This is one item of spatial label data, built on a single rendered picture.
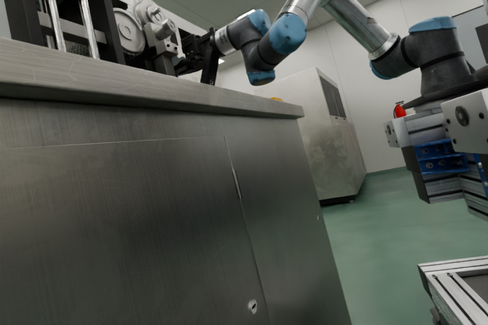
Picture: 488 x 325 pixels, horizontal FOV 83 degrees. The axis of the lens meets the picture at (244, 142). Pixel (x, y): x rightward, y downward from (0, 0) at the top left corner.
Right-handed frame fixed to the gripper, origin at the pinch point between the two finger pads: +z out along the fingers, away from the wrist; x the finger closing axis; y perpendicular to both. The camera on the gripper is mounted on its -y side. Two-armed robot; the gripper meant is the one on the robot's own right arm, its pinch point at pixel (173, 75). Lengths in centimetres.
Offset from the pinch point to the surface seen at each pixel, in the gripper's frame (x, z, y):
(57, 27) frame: 44.2, -15.0, -5.3
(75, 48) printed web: 24.4, 10.6, 7.5
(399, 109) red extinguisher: -427, -76, -13
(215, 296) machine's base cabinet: 39, -29, -51
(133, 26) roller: 14.7, -2.4, 10.9
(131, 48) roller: 18.2, -3.0, 3.3
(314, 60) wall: -444, 30, 115
